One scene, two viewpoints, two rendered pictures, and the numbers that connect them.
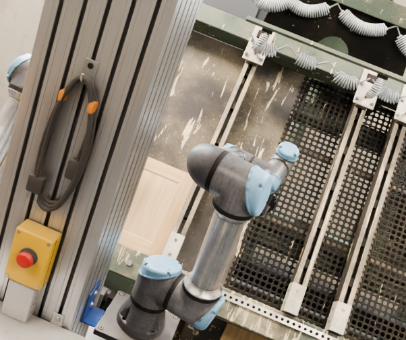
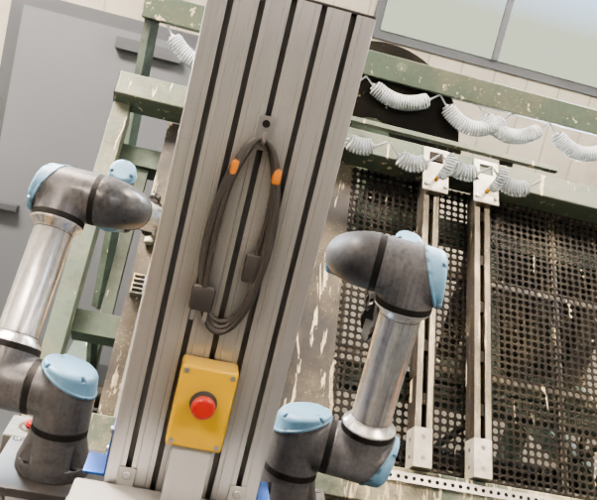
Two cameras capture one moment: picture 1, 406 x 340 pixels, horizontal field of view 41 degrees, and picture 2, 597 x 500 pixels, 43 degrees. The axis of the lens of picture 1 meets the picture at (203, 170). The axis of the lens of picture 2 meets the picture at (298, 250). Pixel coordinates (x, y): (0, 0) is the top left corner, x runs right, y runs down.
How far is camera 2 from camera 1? 0.51 m
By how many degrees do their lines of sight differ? 16
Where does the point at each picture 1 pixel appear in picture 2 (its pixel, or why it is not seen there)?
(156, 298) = (309, 458)
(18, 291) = (186, 462)
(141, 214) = not seen: hidden behind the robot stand
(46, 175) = (210, 285)
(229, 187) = (406, 275)
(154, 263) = (297, 412)
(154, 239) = not seen: hidden behind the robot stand
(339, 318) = (482, 458)
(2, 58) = not seen: outside the picture
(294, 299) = (422, 448)
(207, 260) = (380, 384)
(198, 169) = (359, 261)
